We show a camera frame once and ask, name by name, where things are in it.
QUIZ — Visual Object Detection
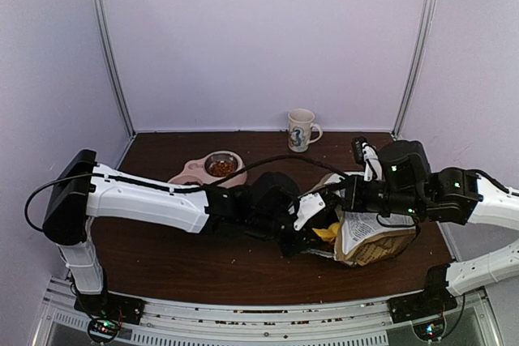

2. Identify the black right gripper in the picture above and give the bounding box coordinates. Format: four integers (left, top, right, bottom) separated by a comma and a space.
328, 173, 425, 218

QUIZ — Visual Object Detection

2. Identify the yellow plastic scoop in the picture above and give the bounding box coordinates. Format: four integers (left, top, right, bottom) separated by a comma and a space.
312, 222, 341, 244

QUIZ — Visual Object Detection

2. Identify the pet food bag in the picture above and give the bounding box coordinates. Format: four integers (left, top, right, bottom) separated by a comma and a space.
303, 172, 421, 268

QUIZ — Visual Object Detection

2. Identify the pink double pet feeder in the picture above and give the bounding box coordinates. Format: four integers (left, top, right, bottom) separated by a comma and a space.
168, 151, 245, 186

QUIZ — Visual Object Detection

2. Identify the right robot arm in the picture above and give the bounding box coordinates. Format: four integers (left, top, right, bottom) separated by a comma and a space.
316, 140, 518, 315

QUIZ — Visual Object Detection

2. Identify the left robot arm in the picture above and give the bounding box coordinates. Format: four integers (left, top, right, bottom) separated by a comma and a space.
42, 149, 324, 317

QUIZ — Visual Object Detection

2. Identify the white patterned ceramic mug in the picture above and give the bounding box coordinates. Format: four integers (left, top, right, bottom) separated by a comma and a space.
288, 109, 324, 152

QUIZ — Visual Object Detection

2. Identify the brown kibble in steel bowl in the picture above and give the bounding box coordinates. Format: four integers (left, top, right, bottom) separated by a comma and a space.
208, 160, 236, 177

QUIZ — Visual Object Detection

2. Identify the stainless steel bowl insert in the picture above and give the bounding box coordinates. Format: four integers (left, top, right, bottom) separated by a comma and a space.
204, 152, 239, 177

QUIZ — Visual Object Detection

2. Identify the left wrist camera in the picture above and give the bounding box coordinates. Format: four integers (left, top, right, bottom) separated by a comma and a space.
289, 193, 325, 231

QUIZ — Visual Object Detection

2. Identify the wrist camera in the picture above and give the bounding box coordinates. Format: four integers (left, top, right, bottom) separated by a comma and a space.
351, 136, 384, 182
289, 193, 325, 231

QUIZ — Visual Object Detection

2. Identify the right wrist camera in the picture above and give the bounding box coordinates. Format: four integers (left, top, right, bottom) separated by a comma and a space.
351, 136, 384, 182

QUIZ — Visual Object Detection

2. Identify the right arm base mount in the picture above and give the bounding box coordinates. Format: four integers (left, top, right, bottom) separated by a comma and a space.
387, 263, 458, 344

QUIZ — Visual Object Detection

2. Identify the black braided left cable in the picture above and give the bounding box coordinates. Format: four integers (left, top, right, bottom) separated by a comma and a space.
24, 154, 350, 233

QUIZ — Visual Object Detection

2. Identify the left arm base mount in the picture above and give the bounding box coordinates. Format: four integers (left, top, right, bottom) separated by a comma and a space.
71, 280, 145, 345

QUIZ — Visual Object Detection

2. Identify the aluminium corner post right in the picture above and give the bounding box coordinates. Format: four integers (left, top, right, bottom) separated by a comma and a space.
391, 0, 437, 140

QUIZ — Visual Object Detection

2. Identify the aluminium corner post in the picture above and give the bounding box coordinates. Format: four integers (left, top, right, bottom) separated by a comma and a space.
92, 0, 136, 139
391, 0, 437, 140

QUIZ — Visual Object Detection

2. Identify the aluminium corner post left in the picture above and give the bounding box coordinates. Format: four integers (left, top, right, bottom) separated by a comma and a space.
92, 0, 136, 139

